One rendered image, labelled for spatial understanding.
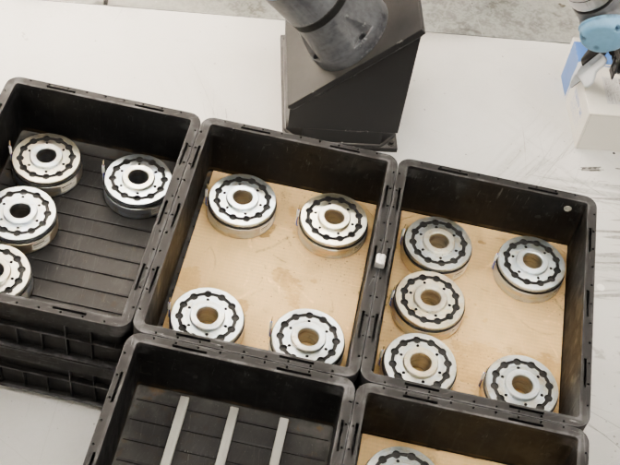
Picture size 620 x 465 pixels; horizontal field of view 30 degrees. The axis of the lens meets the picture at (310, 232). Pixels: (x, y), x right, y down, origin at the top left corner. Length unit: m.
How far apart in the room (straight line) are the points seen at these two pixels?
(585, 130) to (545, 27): 1.41
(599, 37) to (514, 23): 1.65
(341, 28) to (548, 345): 0.60
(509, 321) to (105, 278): 0.59
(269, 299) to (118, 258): 0.23
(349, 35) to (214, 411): 0.67
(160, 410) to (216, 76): 0.79
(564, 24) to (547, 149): 1.44
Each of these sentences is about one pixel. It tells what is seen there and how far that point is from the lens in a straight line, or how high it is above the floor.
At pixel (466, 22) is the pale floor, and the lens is 3.46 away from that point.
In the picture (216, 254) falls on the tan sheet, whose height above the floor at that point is 0.83.
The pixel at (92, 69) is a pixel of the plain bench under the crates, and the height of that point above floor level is 0.70.
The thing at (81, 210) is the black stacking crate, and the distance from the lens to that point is 1.76.
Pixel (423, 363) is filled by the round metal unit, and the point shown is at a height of 0.84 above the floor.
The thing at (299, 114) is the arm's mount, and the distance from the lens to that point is 1.98.
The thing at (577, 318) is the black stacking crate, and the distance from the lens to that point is 1.66.
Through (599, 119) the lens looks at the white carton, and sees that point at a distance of 2.12.
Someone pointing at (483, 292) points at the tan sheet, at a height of 0.83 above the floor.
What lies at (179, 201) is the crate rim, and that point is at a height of 0.93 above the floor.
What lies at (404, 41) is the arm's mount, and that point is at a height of 0.96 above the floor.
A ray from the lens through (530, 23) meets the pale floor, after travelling 3.52.
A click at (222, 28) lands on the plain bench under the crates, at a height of 0.70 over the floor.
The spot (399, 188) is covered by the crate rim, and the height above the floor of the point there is 0.93.
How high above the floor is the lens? 2.18
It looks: 51 degrees down
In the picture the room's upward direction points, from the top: 10 degrees clockwise
